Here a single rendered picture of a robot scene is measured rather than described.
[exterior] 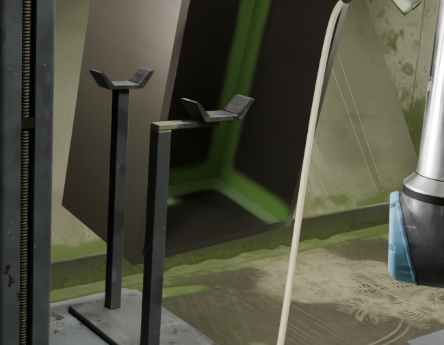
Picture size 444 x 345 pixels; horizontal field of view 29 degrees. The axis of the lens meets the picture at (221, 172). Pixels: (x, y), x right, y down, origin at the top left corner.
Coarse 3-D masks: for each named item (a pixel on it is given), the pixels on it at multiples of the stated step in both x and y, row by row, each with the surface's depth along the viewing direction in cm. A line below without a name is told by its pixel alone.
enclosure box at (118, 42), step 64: (128, 0) 209; (192, 0) 244; (256, 0) 260; (320, 0) 242; (128, 64) 212; (192, 64) 255; (256, 64) 264; (128, 128) 216; (192, 128) 267; (256, 128) 268; (64, 192) 242; (128, 192) 220; (192, 192) 270; (256, 192) 271; (128, 256) 223
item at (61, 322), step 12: (84, 300) 117; (60, 312) 113; (168, 312) 115; (60, 324) 109; (72, 324) 110; (84, 324) 110; (60, 336) 106; (72, 336) 107; (84, 336) 107; (96, 336) 107; (204, 336) 109
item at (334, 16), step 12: (336, 12) 202; (324, 48) 206; (324, 60) 206; (324, 72) 207; (312, 108) 207; (312, 120) 207; (312, 132) 207; (312, 144) 207; (300, 180) 207; (300, 192) 206; (300, 204) 205; (300, 216) 205; (288, 276) 202; (288, 288) 201; (288, 300) 201; (288, 312) 200
